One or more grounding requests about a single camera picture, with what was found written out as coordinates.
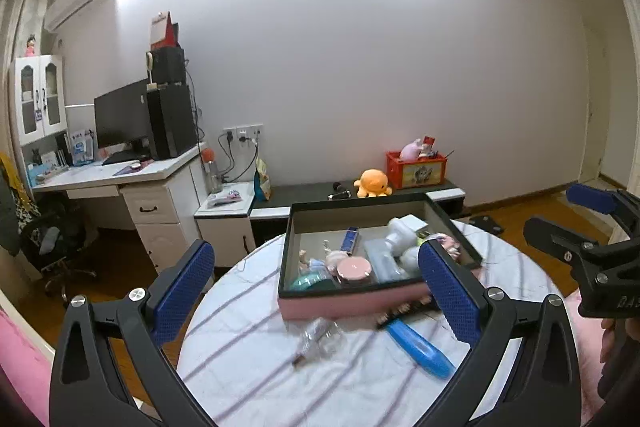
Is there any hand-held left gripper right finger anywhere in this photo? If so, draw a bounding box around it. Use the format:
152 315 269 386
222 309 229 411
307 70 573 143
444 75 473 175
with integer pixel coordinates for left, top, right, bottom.
417 238 583 427

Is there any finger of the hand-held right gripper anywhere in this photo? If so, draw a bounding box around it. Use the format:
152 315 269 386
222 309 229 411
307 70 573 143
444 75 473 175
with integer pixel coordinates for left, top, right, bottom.
566 184 640 233
523 216 608 281

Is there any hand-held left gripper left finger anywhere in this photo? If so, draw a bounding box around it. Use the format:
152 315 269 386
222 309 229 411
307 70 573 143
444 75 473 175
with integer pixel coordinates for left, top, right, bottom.
48 239 217 427

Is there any small white jar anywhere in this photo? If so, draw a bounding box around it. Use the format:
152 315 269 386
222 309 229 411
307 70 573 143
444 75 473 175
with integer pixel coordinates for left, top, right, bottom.
399 248 422 274

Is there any blue hairbrush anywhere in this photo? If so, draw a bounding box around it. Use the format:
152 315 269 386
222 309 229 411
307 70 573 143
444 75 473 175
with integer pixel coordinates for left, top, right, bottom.
375 299 457 379

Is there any clear plastic container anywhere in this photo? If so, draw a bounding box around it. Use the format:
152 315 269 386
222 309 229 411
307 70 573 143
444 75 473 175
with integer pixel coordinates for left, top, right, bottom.
363 239 409 283

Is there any white plastic bottle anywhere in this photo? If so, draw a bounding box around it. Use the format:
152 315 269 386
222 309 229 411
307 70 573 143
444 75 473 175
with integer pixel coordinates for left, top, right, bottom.
386 216 431 250

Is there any pink round compact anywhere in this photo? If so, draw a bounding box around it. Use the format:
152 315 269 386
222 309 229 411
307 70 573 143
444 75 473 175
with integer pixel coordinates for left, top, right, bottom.
334 257 372 284

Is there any pink box with dark rim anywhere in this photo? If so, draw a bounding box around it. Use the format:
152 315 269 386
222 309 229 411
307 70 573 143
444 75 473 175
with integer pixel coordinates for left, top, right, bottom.
277 193 484 322

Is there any teal round container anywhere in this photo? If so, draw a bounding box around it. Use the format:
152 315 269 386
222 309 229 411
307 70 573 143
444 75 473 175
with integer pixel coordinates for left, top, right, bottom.
289 270 341 292

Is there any clear plastic bottle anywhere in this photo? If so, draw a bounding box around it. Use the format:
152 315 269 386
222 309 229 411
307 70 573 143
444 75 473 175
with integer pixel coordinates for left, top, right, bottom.
292 317 349 368

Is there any small doll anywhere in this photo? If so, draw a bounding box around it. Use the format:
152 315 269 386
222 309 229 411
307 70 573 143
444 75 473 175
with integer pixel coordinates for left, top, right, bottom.
299 239 337 279

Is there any person's right hand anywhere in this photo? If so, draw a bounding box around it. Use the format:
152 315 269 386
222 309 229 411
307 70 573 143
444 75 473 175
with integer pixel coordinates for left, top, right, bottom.
600 319 620 364

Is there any pink floral pouch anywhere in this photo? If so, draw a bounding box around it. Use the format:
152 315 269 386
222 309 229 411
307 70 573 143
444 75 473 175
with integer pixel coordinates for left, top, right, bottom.
430 233 466 261

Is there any black floor scale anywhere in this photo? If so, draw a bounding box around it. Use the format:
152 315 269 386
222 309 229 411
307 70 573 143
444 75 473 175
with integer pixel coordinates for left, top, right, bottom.
467 215 506 236

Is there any white side cabinet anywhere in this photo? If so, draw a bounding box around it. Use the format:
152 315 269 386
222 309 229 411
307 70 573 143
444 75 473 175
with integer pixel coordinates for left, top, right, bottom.
193 181 259 276

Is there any white desk with drawers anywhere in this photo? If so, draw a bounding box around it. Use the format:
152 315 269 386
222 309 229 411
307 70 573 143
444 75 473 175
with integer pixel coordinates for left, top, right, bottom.
31 142 207 279

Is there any pink printed cloth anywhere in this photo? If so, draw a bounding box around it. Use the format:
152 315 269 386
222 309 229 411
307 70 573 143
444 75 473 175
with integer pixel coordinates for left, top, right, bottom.
570 319 608 413

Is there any round table with striped cloth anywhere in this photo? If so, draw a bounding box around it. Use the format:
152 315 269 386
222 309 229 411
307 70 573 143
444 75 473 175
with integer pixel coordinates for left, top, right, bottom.
177 217 583 427

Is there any pink white packet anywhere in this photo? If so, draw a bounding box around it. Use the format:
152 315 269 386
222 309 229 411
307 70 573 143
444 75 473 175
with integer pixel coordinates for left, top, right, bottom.
207 190 242 208

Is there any red toy crate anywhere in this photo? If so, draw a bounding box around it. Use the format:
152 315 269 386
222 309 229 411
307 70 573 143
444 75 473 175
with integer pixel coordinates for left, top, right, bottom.
385 150 448 190

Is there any clear bottle with orange cap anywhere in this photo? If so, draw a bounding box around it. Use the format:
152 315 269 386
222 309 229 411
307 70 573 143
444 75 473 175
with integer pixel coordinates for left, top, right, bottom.
202 148 224 194

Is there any pink mouse pad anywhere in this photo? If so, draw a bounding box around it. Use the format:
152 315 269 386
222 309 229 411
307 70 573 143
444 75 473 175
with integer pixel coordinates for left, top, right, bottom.
114 160 154 176

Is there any orange octopus plush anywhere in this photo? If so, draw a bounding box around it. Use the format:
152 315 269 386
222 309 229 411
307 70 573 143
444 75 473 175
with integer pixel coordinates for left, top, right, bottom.
353 169 394 198

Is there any black office chair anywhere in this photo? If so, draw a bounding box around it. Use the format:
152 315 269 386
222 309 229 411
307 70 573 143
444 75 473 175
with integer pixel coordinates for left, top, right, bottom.
19 196 99 304

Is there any blue yellow snack bag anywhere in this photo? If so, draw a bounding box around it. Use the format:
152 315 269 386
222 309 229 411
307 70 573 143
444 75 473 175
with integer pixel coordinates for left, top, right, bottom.
254 157 274 202

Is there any pink plush toy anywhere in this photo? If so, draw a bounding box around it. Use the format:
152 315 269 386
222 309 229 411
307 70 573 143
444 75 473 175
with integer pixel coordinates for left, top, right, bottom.
399 138 425 162

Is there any black keyboard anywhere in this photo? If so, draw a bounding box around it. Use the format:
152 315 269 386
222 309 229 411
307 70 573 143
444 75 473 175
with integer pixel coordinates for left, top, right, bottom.
102 150 152 166

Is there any low black white bench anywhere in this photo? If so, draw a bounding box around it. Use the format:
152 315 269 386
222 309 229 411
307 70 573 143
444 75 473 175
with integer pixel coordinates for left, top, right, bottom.
250 178 466 221

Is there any black computer tower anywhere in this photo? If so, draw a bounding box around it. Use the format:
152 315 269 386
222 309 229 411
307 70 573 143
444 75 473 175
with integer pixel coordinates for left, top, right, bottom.
146 83 200 161

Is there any pink blanket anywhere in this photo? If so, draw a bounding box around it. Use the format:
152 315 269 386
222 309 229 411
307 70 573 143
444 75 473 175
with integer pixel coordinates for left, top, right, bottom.
0 306 52 427

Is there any blue white carton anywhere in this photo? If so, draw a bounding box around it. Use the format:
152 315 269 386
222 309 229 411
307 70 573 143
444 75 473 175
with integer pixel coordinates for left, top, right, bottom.
69 129 95 166

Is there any dark patterned garment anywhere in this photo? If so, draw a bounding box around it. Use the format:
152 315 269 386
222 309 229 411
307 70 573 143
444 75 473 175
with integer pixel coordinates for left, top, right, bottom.
0 152 44 259

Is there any black computer monitor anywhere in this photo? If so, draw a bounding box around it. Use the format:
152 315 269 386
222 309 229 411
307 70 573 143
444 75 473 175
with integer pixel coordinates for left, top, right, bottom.
94 78 154 160

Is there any row of books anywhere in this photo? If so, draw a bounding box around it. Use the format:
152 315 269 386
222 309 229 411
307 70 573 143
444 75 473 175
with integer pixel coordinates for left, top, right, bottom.
29 132 69 174

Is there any black box on tower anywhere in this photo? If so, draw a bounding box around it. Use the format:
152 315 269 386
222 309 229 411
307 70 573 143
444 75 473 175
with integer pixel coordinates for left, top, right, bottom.
150 47 187 86

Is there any white glass-door hutch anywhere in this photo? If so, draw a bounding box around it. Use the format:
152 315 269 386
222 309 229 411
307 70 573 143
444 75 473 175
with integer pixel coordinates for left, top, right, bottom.
10 54 69 146

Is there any red white desk calendar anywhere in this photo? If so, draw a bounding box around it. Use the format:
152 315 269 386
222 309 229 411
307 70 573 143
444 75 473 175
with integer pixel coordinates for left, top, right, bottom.
150 11 180 50

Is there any white air conditioner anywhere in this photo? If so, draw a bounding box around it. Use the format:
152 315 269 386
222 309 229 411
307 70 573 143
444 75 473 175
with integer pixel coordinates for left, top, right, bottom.
43 0 114 31

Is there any beige curtain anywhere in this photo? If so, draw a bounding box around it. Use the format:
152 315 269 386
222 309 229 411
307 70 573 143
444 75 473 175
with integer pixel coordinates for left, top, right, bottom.
0 0 51 58

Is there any black power cable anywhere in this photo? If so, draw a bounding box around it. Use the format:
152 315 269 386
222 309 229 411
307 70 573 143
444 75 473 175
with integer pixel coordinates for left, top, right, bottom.
244 136 262 174
218 132 237 178

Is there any white wall outlet strip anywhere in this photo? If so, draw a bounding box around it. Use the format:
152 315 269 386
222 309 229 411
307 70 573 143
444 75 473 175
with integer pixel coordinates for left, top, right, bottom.
222 123 265 147

